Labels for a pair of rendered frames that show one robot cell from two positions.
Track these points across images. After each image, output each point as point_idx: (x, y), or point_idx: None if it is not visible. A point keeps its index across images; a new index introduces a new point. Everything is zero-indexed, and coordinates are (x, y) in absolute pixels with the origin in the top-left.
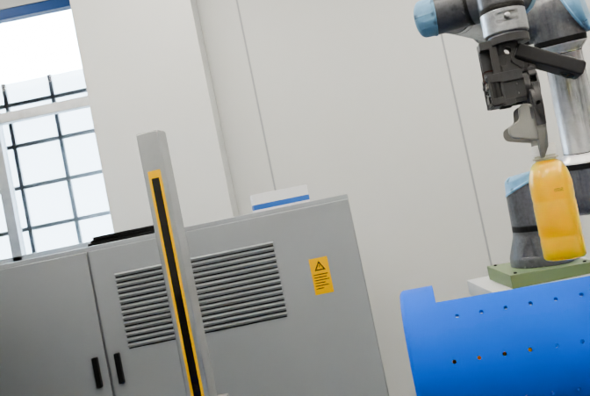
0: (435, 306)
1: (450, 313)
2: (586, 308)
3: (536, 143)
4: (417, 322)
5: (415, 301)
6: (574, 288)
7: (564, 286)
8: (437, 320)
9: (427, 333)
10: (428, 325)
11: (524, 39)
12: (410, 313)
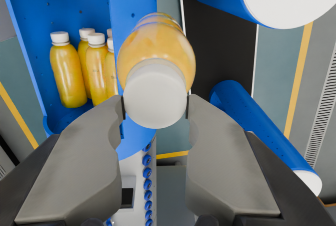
0: (129, 136)
1: (136, 124)
2: (143, 13)
3: (119, 115)
4: (140, 144)
5: (120, 152)
6: (125, 20)
7: (122, 29)
8: (140, 131)
9: (146, 134)
10: (142, 136)
11: None
12: (133, 151)
